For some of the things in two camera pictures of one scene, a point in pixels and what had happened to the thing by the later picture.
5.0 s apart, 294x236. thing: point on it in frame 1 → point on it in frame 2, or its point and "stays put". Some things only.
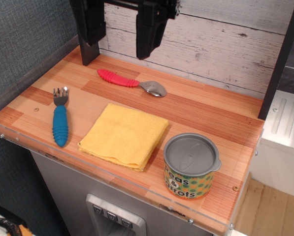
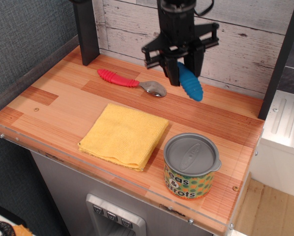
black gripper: [151, 20] → [176, 25]
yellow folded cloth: [124, 135] stays put
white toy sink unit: [279, 160] stays put
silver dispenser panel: [112, 220] stays put
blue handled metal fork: [60, 129] → [190, 82]
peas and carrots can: [189, 161] stays put
